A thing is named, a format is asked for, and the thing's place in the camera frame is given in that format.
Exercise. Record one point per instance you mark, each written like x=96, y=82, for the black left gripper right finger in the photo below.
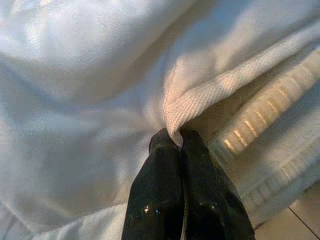
x=207, y=200

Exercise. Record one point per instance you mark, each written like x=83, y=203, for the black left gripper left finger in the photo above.
x=157, y=195

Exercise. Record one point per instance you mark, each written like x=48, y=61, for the white grey patterned mattress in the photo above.
x=287, y=155

